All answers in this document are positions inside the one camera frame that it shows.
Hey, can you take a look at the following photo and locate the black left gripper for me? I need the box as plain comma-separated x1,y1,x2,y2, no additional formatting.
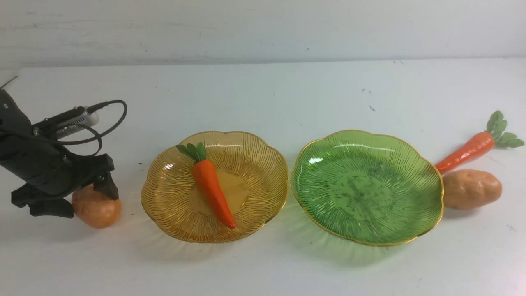
0,134,120,219

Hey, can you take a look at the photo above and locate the toy potato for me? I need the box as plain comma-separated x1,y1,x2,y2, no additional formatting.
442,169,502,210
71,185,122,229

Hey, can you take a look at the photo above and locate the toy carrot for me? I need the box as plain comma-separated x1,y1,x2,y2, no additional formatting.
176,142,236,229
435,110,525,175

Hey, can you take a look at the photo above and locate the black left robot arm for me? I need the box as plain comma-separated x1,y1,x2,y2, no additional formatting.
0,89,127,218

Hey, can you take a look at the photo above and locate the amber ribbed plastic plate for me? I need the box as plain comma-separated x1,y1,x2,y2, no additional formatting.
141,131,288,243

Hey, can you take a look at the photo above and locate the green ribbed plastic plate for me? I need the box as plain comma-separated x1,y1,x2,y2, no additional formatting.
291,129,445,247

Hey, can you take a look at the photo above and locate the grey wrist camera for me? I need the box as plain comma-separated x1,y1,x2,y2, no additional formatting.
32,106,99,140

